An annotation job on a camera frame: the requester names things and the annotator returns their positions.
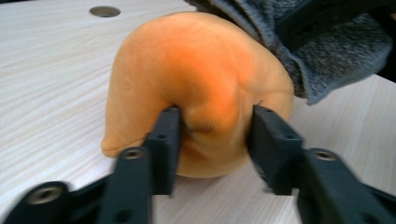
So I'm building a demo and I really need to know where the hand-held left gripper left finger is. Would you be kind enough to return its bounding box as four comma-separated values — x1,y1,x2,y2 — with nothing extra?
96,105,183,224

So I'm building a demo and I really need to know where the grey round table grommet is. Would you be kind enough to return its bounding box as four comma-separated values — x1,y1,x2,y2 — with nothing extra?
89,5,122,19

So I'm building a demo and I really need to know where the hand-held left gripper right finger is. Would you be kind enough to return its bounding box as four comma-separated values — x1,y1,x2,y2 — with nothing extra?
247,105,389,224

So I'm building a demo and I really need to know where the grey cloth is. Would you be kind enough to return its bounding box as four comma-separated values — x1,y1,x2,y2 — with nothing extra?
183,0,394,106

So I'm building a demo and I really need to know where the orange plush toy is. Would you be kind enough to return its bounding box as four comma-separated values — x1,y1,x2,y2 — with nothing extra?
100,11,295,179

